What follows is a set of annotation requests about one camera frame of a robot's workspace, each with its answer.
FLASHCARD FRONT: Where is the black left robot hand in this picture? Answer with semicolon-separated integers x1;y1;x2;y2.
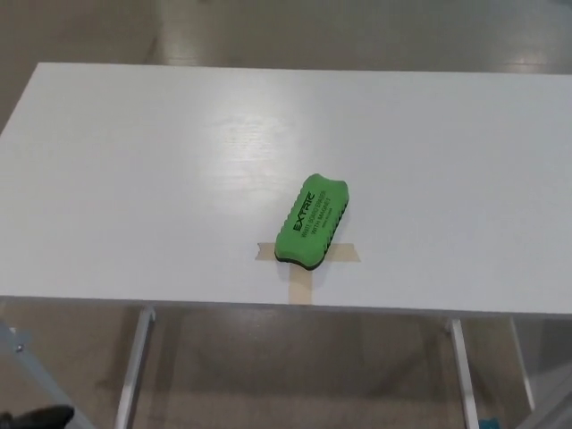
8;404;75;429

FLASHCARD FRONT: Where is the green whiteboard eraser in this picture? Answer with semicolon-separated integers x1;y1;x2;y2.
273;174;355;273

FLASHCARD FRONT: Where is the white metal table leg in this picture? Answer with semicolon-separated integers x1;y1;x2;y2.
450;317;482;429
119;306;157;429
509;317;536;411

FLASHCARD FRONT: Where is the short beige tape strip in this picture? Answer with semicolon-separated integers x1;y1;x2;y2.
257;241;365;265

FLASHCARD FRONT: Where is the grey metal frame bar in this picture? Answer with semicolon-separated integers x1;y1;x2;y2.
0;318;96;429

